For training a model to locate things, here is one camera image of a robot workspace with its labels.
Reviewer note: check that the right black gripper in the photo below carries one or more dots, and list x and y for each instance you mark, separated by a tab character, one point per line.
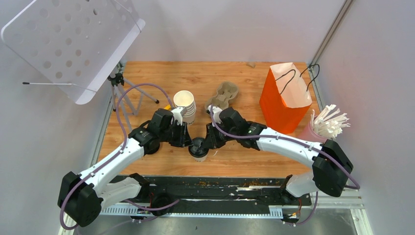
211	141

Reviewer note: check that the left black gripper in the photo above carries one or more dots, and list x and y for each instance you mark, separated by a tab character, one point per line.
184	139

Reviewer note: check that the orange paper bag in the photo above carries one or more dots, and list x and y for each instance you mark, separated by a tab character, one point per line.
285	98

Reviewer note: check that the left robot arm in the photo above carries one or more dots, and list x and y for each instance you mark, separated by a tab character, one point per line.
83	196

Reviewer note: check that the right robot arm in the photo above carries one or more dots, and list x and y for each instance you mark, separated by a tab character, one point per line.
330	168

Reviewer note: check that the stack of white paper cups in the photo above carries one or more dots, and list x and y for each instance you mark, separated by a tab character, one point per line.
186	99

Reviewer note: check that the stacked pulp cup carriers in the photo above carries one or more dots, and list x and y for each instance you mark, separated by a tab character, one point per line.
225	95

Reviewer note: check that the white tripod stand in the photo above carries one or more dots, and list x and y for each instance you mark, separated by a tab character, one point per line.
117	82

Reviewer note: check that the pink cup of wrapped straws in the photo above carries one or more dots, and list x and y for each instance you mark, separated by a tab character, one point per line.
326	125

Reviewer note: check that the clear perforated acrylic panel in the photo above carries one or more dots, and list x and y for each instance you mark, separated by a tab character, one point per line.
75	44

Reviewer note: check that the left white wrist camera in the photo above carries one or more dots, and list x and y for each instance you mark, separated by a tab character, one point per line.
178	114

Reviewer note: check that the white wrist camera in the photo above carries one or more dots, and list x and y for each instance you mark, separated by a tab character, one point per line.
178	114
214	112

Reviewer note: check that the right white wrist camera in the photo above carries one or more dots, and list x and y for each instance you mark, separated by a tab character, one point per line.
214	112

